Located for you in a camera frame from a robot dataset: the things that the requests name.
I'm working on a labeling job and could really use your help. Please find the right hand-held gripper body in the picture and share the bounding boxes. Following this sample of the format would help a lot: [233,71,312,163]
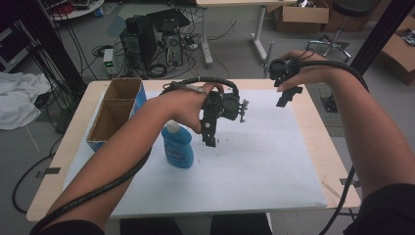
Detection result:
[268,58,301,88]

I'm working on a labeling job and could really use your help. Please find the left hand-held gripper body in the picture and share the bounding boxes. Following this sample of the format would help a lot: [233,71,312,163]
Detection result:
[202,90,250,124]

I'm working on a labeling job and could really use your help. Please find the blue bottle with white cap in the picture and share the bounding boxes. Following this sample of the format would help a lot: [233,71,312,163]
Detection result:
[161,119,196,170]

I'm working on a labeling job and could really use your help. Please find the person's right hand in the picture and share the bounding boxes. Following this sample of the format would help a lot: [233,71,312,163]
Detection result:
[276,49,342,93]

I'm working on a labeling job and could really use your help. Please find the person's left hand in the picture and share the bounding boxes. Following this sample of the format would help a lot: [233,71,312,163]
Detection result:
[161,82,226,135]

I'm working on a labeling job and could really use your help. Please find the white-legged desk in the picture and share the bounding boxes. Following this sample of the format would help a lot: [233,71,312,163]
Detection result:
[195,0,299,70]

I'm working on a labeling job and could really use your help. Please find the white mat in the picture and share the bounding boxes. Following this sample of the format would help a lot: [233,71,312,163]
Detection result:
[63,88,329,219]

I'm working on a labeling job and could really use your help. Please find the open cardboard box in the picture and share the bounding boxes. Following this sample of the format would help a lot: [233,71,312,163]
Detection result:
[273,0,331,33]

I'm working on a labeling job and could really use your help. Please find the black office stool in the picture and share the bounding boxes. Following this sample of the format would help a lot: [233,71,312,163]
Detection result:
[305,0,377,63]

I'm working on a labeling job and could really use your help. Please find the grey computer tower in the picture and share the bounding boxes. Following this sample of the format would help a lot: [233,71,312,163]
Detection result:
[161,31,184,69]

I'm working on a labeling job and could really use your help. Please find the person's dark trousers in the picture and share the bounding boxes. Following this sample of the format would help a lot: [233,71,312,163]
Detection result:
[118,212,274,235]

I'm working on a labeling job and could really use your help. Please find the cardboard box with blue sides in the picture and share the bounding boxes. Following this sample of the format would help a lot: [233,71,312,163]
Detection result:
[85,77,149,153]

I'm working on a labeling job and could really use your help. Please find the black metal stand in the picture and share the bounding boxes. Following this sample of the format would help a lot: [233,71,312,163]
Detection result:
[19,0,88,96]
[349,0,415,76]

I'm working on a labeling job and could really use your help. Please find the grey tape strip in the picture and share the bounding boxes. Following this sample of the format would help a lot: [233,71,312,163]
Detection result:
[339,177,361,188]
[34,166,62,179]

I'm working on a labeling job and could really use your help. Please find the black computer tower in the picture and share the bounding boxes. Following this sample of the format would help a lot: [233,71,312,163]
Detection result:
[118,15,159,71]

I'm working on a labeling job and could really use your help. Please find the large cardboard box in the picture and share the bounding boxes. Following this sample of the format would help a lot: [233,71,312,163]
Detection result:
[378,15,415,86]

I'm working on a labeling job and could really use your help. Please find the small white power supply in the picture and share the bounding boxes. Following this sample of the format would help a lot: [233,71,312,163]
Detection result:
[102,48,116,76]

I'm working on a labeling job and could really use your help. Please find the person's black sleeve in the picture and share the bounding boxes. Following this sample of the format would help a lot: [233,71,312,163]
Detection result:
[342,183,415,235]

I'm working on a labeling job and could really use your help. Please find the round white table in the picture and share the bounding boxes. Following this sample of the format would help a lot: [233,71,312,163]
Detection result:
[38,0,106,22]

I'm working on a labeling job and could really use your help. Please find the white cloth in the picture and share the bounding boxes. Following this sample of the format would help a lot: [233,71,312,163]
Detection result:
[0,70,53,131]

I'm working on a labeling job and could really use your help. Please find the grey rack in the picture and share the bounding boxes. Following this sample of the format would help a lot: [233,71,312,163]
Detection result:
[0,26,31,73]

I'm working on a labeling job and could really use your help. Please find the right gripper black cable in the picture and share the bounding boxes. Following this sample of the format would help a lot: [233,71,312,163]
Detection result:
[293,59,370,235]

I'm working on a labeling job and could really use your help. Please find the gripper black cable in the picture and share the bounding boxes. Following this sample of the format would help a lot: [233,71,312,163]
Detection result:
[29,75,242,235]
[293,59,370,235]

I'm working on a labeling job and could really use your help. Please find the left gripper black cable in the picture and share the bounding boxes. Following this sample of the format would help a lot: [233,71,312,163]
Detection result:
[29,75,242,235]

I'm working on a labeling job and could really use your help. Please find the black floor cable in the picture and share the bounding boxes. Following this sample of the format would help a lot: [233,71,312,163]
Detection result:
[11,135,65,215]

